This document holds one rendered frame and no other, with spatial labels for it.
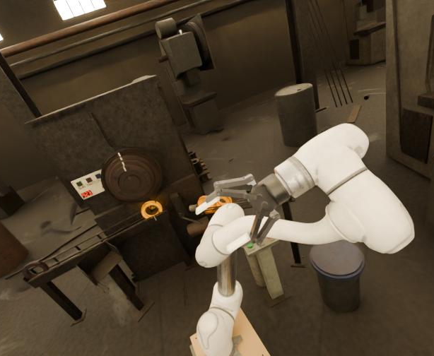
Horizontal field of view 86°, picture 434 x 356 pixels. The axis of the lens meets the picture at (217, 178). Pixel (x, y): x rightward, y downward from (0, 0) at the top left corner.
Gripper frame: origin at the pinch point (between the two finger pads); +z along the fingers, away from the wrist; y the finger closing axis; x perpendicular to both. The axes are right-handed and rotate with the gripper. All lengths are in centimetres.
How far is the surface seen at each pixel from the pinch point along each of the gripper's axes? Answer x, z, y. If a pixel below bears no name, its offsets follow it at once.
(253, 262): 103, 21, 86
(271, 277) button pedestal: 91, 15, 98
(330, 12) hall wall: 835, -549, -52
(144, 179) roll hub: 126, 55, -13
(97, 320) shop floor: 127, 178, 67
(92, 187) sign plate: 137, 98, -32
